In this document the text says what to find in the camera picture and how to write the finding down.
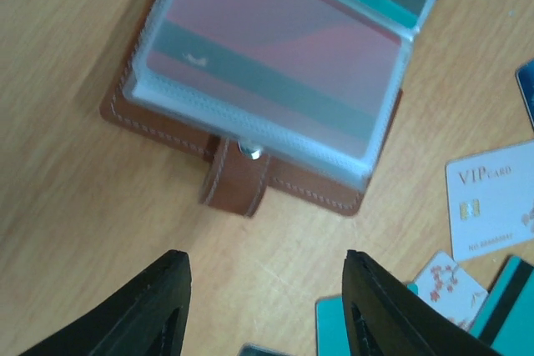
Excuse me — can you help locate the brown leather card holder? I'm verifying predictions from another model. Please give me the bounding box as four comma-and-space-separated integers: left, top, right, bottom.
99, 0, 436, 217

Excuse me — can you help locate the black vip card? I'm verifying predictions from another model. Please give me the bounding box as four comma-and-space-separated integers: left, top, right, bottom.
238, 343, 289, 356

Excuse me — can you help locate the white card right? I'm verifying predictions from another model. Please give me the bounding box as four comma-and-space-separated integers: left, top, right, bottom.
446, 141, 534, 262

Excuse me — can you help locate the blue card right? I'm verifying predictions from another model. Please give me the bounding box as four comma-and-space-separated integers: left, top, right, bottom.
516, 59, 534, 126

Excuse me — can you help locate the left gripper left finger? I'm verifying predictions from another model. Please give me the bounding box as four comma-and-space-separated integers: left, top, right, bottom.
23, 250, 192, 355

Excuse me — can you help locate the white card centre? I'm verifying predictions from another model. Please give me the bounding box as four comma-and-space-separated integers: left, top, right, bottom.
413, 251, 488, 331

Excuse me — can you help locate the red vip card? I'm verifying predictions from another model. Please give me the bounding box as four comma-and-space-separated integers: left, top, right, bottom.
129, 0, 403, 164

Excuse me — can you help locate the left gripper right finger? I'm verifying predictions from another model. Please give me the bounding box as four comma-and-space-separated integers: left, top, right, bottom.
342, 250, 497, 356

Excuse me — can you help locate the white card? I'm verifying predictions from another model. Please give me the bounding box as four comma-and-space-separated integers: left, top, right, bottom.
446, 141, 534, 262
413, 251, 488, 331

